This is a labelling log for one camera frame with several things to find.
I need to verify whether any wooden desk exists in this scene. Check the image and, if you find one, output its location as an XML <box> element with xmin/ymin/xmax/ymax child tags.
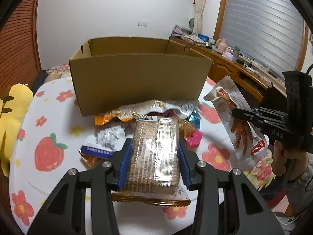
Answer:
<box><xmin>169</xmin><ymin>37</ymin><xmax>287</xmax><ymax>112</ymax></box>

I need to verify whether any floral curtain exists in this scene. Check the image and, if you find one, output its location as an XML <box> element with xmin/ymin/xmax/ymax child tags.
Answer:
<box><xmin>194</xmin><ymin>0</ymin><xmax>206</xmax><ymax>34</ymax></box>

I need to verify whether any chicken feet snack pouch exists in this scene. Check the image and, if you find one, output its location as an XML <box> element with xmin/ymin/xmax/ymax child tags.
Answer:
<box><xmin>204</xmin><ymin>76</ymin><xmax>267</xmax><ymax>165</ymax></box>

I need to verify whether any yellow plush toy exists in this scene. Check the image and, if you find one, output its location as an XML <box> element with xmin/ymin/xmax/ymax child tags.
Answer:
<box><xmin>1</xmin><ymin>83</ymin><xmax>33</xmax><ymax>177</ymax></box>

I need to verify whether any window roller blind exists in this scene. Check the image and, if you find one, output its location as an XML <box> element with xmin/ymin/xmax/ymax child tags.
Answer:
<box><xmin>220</xmin><ymin>0</ymin><xmax>304</xmax><ymax>75</ymax></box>

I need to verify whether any wooden slatted wardrobe door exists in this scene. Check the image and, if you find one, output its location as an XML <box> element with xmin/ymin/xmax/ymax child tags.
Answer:
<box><xmin>1</xmin><ymin>0</ymin><xmax>42</xmax><ymax>93</ymax></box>

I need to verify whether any small blue foil packet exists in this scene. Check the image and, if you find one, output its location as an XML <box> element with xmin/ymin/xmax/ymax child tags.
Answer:
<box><xmin>187</xmin><ymin>111</ymin><xmax>201</xmax><ymax>130</ymax></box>

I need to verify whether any blue silver snack packet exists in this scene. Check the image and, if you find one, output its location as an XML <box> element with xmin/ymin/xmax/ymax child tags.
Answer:
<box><xmin>80</xmin><ymin>123</ymin><xmax>126</xmax><ymax>159</ymax></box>

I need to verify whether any bronze foil candy packet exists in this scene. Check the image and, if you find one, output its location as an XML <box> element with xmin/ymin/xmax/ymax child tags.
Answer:
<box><xmin>78</xmin><ymin>150</ymin><xmax>100</xmax><ymax>168</ymax></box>

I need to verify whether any clear-wrapped cracker pack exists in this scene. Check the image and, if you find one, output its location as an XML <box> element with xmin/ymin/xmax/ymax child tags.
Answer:
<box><xmin>112</xmin><ymin>116</ymin><xmax>191</xmax><ymax>207</ymax></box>

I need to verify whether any brown cardboard box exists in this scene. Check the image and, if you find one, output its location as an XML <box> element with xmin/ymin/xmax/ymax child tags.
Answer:
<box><xmin>69</xmin><ymin>37</ymin><xmax>212</xmax><ymax>116</ymax></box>

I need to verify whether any strawberry flower print bedsheet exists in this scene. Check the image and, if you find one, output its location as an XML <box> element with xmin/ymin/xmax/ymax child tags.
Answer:
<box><xmin>9</xmin><ymin>63</ymin><xmax>274</xmax><ymax>235</ymax></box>

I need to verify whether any long orange white snack pouch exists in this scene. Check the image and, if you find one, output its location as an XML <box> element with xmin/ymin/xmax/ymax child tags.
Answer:
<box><xmin>94</xmin><ymin>100</ymin><xmax>195</xmax><ymax>126</ymax></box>

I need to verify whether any pink packaged braised egg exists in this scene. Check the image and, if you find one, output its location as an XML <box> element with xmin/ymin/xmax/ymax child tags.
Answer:
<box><xmin>179</xmin><ymin>120</ymin><xmax>203</xmax><ymax>148</ymax></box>

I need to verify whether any floral quilt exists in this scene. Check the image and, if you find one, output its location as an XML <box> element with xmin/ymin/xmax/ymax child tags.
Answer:
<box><xmin>45</xmin><ymin>64</ymin><xmax>71</xmax><ymax>83</ymax></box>

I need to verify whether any white wall switch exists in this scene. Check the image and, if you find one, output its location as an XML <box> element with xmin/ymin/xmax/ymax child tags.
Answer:
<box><xmin>138</xmin><ymin>21</ymin><xmax>148</xmax><ymax>27</ymax></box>

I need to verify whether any person's right hand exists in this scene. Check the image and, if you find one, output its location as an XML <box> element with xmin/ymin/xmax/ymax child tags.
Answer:
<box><xmin>272</xmin><ymin>140</ymin><xmax>310</xmax><ymax>180</ymax></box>

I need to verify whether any pink bottle on desk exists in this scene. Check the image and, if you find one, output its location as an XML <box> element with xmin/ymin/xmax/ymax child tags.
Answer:
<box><xmin>217</xmin><ymin>38</ymin><xmax>227</xmax><ymax>54</ymax></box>

